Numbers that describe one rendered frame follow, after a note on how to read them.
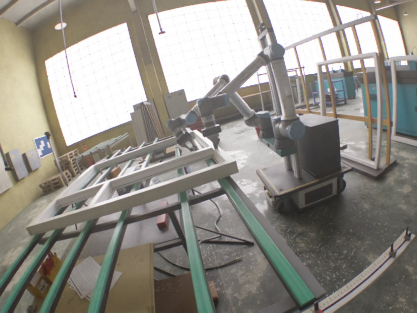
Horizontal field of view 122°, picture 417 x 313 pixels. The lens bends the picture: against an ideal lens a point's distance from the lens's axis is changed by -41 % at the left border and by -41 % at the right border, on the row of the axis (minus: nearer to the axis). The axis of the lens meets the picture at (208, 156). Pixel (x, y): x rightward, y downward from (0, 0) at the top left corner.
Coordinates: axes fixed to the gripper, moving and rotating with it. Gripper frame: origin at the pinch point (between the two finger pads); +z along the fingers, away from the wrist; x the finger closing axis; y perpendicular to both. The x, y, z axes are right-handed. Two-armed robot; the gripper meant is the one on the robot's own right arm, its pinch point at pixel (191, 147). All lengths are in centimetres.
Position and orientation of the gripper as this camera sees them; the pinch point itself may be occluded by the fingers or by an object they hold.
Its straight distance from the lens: 163.0
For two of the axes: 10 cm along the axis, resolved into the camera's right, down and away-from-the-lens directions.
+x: 7.2, -6.9, -0.2
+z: 6.5, 6.9, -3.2
